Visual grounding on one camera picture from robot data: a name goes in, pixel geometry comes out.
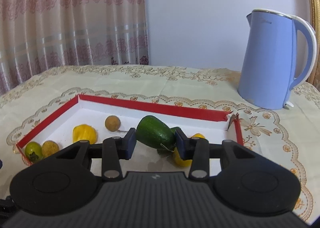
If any green cucumber chunk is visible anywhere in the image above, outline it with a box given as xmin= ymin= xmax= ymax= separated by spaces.
xmin=157 ymin=126 xmax=180 ymax=155

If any red shallow cardboard tray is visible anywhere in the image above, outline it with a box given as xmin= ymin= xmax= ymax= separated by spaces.
xmin=12 ymin=94 xmax=243 ymax=165

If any blue electric kettle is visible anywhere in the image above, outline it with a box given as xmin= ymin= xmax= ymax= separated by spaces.
xmin=238 ymin=8 xmax=317 ymax=110

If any cream embroidered tablecloth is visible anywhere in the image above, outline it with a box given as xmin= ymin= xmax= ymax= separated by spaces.
xmin=1 ymin=65 xmax=319 ymax=222

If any green pointed cucumber end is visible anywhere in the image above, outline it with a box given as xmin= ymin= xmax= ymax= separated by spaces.
xmin=136 ymin=116 xmax=172 ymax=149

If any brown longan with stem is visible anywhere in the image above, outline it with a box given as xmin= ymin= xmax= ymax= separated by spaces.
xmin=105 ymin=115 xmax=127 ymax=133

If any yellow jackfruit piece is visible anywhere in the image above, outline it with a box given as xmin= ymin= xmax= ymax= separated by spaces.
xmin=73 ymin=124 xmax=97 ymax=144

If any pink patterned curtain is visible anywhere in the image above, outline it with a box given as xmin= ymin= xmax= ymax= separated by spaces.
xmin=1 ymin=0 xmax=149 ymax=93

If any yellow fruit piece with dots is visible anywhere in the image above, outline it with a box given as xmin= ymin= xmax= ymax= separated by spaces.
xmin=172 ymin=133 xmax=206 ymax=168

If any gold framed headboard panel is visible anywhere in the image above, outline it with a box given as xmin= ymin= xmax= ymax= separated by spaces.
xmin=308 ymin=0 xmax=320 ymax=90

